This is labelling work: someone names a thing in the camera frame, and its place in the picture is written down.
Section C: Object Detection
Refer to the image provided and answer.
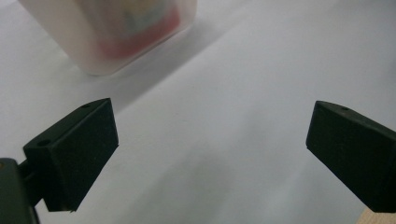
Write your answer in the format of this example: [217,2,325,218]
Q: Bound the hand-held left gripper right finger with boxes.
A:
[305,100,396,214]

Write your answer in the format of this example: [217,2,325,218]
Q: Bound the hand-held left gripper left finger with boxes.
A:
[22,97,120,213]

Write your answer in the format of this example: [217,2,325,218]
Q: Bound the clear plastic container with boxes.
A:
[18,0,199,77]

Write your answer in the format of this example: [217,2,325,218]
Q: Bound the white table mat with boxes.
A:
[0,0,396,224]

